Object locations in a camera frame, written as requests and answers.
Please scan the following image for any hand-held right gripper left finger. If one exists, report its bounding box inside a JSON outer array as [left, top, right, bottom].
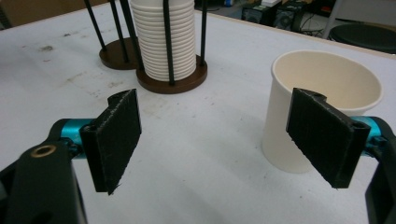
[[60, 88, 143, 197]]

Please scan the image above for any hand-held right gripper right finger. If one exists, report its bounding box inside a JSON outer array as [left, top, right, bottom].
[[285, 87, 392, 189]]

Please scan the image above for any white paper cup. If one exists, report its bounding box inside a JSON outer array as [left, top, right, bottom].
[[261, 49, 384, 175]]

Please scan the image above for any stack of white cups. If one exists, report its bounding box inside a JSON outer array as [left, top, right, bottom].
[[129, 0, 198, 83]]

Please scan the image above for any black wire cup holder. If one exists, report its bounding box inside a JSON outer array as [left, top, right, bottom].
[[83, 0, 209, 95]]

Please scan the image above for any black round stool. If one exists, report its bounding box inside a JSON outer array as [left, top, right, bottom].
[[329, 23, 396, 55]]

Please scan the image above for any white stand leg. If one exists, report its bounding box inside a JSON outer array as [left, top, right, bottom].
[[321, 0, 344, 40]]

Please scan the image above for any black computer tower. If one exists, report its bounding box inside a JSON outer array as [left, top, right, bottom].
[[273, 1, 305, 33], [241, 4, 276, 28]]

